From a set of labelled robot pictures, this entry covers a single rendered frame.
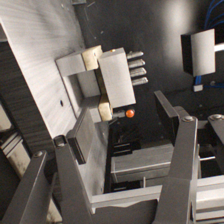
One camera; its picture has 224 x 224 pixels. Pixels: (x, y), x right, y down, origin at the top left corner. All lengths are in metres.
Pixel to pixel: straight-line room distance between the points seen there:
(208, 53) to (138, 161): 0.31
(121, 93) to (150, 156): 0.25
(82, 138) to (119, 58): 0.18
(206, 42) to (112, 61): 0.20
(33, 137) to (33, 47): 0.12
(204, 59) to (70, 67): 0.27
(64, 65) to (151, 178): 0.36
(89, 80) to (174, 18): 0.37
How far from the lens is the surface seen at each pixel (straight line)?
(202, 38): 0.41
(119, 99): 0.34
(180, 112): 0.17
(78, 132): 0.16
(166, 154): 0.52
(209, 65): 0.43
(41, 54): 0.29
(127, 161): 0.52
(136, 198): 0.35
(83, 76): 0.40
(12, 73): 0.24
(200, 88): 0.70
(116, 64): 0.32
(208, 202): 0.34
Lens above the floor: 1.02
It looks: 7 degrees down
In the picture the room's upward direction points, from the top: 78 degrees clockwise
